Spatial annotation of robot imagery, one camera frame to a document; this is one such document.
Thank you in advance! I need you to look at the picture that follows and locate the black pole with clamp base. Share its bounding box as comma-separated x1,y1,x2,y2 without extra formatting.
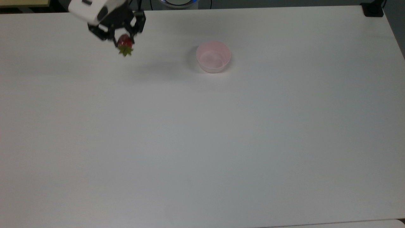
360,0,387,18

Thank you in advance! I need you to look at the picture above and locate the pink plastic bowl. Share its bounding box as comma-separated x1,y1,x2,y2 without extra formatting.
196,40,232,74

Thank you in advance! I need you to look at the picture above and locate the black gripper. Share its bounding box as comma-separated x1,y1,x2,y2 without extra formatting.
88,6,146,48

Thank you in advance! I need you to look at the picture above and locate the tan wooden board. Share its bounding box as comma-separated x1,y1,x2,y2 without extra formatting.
0,0,51,8

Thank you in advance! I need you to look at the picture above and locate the red strawberry with green leaves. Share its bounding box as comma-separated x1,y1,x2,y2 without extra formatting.
116,34,134,57

